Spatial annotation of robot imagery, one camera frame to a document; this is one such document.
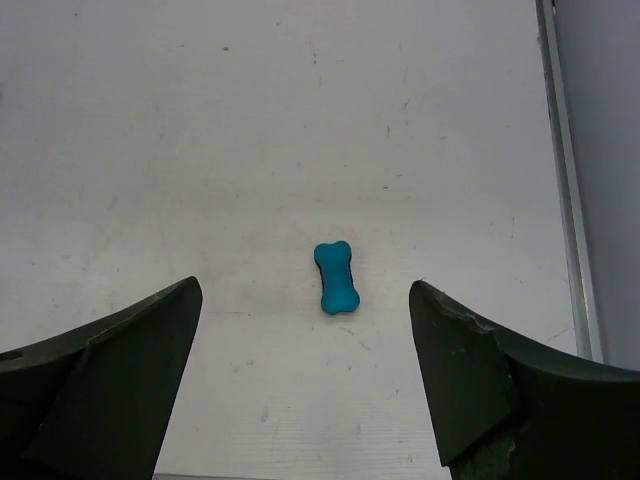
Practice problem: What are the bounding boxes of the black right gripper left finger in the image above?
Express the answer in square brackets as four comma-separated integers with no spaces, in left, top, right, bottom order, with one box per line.
[1,277,203,479]

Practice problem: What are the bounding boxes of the blue bone-shaped whiteboard eraser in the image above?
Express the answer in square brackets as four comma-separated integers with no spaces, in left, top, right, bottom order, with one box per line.
[313,240,360,316]

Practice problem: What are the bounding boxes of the aluminium table edge rail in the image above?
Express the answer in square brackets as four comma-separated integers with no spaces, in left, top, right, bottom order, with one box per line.
[536,0,605,363]

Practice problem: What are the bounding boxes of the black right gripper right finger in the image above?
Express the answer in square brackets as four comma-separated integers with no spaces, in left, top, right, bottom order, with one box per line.
[409,281,639,479]

